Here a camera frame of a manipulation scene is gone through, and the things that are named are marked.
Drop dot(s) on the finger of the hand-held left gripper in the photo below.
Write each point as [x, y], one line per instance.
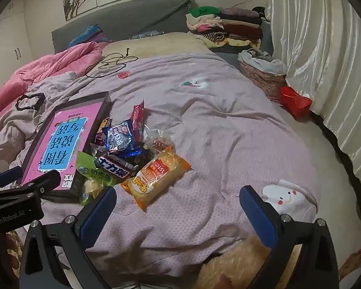
[52, 179]
[9, 174]

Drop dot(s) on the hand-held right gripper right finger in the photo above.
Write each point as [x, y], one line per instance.
[255, 213]

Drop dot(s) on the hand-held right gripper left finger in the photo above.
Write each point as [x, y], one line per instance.
[97, 213]

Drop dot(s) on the green label milk candy packet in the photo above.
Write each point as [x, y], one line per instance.
[91, 173]

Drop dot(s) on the black chocolate bar packet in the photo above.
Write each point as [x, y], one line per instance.
[117, 168]

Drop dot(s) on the orange bread packet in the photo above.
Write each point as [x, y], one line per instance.
[156, 177]

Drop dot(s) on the purple cracker packet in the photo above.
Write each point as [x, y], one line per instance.
[103, 125]

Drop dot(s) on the blue cookie packet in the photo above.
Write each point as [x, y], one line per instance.
[120, 138]

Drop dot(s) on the shallow purple cardboard box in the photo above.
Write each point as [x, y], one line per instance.
[81, 101]

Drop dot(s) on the clear candied haw packet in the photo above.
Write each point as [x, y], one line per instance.
[159, 140]

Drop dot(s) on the red sausage packet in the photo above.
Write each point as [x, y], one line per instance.
[137, 117]

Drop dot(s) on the brown floral cloth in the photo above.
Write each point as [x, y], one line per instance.
[12, 246]

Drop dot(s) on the tan plush toy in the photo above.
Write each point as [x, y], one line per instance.
[249, 262]

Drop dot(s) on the pink book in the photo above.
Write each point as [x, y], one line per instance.
[87, 116]

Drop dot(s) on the lilac printed blanket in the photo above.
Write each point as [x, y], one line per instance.
[228, 126]

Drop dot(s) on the pink quilt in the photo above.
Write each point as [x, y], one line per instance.
[48, 69]

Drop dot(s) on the red box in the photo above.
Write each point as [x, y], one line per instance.
[294, 101]

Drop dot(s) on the floral fabric basket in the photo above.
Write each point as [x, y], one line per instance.
[264, 81]

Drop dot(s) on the white wardrobe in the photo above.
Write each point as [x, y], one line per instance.
[9, 36]

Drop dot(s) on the blue knitted clothing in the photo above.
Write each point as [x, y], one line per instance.
[85, 34]

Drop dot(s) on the white grey cloth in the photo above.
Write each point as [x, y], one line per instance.
[258, 60]

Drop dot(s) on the cream satin curtain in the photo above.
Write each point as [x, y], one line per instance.
[325, 66]

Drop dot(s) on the beige bed sheet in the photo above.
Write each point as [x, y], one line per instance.
[156, 45]

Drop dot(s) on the grey patterned cloth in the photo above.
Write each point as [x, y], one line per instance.
[147, 34]

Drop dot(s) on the grey headboard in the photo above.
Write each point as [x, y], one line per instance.
[123, 21]

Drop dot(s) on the stack of folded clothes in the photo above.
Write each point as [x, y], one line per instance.
[225, 25]

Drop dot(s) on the black plastic frame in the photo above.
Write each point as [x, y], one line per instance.
[40, 97]

